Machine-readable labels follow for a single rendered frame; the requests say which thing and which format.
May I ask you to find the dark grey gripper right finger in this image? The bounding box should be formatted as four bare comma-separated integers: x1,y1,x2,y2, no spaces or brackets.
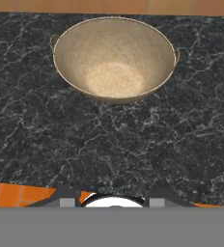
142,184,198,208

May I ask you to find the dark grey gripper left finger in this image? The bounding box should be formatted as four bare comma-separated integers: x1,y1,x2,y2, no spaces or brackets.
27,184,83,208

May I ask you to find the white and black round object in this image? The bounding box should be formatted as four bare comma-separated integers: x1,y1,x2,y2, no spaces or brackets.
81,192,146,208

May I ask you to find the beige round basket with handles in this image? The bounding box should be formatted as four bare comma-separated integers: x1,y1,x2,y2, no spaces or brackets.
49,16,182,105

